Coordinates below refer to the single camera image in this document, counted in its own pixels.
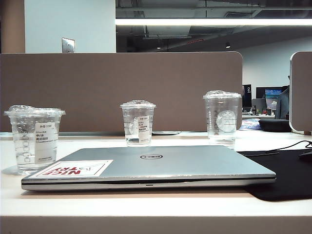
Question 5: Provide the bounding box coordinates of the short clear cup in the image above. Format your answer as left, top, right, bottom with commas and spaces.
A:
3, 104, 66, 176

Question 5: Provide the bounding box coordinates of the clear cup with narrow label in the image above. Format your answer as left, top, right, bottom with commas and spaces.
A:
119, 99, 156, 147

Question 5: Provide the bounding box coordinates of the silver Dell laptop with sticker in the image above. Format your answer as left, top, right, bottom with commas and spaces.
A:
20, 145, 277, 191

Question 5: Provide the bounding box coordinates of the tall clear cup, round logo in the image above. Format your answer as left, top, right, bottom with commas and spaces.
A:
202, 90, 242, 147

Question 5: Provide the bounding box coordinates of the wide brown desk partition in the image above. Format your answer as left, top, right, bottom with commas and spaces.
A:
0, 51, 243, 134

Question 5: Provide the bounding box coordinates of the black sign with number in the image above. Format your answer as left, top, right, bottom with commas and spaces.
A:
242, 84, 252, 108

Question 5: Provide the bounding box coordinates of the blue patterned cloth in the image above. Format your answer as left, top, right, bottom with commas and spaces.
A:
240, 118, 260, 130

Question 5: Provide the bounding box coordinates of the white ceiling light strip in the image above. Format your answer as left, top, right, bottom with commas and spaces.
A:
115, 18, 312, 26

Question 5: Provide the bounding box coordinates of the background computer monitor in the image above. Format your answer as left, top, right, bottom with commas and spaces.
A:
255, 87, 290, 110

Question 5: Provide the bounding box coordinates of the black round cushion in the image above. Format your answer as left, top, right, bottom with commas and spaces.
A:
257, 118, 291, 133

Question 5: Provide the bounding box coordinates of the grey jacket background person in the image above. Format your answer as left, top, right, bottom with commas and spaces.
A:
278, 74, 292, 120

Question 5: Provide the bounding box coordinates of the black mouse pad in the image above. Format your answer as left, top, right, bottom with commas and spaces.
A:
237, 150, 312, 202

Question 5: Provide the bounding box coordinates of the brown partition with white edge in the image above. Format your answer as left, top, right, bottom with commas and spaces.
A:
289, 51, 312, 134

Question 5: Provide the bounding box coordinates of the grey partition base plate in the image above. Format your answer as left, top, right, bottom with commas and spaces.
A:
151, 131, 182, 136

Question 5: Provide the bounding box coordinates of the metal wall switch plate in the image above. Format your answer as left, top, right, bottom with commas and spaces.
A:
61, 37, 75, 53

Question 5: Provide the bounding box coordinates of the black cable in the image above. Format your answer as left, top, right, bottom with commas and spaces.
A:
267, 140, 312, 154

